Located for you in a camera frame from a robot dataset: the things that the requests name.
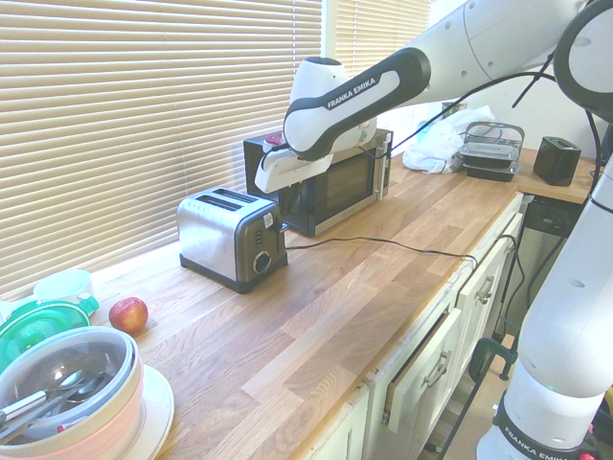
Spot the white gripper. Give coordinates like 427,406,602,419
254,148,335,226

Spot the silver two-slot toaster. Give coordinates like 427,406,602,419
176,186,290,295

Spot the black steel microwave oven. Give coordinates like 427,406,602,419
242,126,395,239

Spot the white plastic bag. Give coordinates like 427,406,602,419
402,105,497,175

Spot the wide beige window blind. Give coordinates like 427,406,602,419
0,0,324,299

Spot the narrow beige window blind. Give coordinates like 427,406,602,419
334,0,432,131

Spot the red apple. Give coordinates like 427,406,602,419
108,296,149,335

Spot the black plastic food container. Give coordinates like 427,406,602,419
451,142,523,183

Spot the white cabinet drawer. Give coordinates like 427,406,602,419
382,305,465,433

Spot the white round plate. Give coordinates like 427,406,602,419
136,362,176,460

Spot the black green clamp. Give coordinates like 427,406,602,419
467,334,519,383

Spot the black dishwasher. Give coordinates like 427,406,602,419
518,193,584,311

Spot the small black box appliance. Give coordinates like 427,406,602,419
533,135,583,187

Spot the pink bowl with clear lid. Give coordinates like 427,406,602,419
0,325,146,448

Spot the green plastic container lid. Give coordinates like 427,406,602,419
0,293,100,371

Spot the metal spoon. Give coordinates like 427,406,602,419
0,371,109,432

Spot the black toaster power cable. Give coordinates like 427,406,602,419
284,237,480,270

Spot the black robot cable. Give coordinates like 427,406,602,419
390,50,607,167

